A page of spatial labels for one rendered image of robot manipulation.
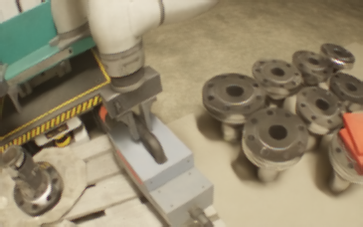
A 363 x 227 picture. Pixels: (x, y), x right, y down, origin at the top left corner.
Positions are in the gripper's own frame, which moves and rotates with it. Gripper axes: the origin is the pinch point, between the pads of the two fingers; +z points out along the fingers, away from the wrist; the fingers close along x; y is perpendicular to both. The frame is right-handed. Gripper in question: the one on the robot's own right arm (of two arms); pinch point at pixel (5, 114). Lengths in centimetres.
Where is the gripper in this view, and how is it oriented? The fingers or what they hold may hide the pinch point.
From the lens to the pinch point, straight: 93.6
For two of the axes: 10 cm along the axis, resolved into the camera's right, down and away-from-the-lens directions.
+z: 1.0, 7.4, 6.7
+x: -8.6, 4.0, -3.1
